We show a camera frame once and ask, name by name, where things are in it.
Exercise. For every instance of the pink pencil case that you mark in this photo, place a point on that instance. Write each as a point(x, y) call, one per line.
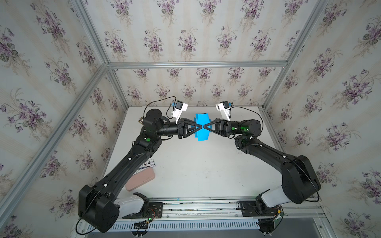
point(140, 179)

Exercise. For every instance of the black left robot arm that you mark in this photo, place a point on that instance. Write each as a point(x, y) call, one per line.
point(96, 204)

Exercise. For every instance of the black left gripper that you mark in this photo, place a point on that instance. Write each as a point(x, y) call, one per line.
point(181, 128)

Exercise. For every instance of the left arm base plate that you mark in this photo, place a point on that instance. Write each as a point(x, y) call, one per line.
point(149, 210)

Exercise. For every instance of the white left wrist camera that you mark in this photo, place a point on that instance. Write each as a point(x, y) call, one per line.
point(178, 108)

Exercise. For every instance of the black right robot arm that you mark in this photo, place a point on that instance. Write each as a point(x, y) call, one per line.
point(299, 180)

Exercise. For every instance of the white pen box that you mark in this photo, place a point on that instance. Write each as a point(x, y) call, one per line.
point(148, 164)

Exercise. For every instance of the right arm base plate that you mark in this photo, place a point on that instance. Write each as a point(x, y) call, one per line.
point(258, 209)

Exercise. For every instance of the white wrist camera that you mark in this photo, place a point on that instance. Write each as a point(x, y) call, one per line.
point(178, 108)
point(224, 108)

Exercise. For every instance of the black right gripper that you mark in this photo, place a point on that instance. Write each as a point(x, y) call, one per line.
point(222, 127)

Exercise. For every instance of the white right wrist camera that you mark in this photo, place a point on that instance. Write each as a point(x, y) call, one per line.
point(224, 108)

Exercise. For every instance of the blue paper sheet front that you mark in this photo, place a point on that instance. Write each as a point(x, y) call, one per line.
point(202, 119)

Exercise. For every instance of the aluminium rail frame front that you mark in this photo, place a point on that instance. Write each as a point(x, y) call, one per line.
point(197, 214)

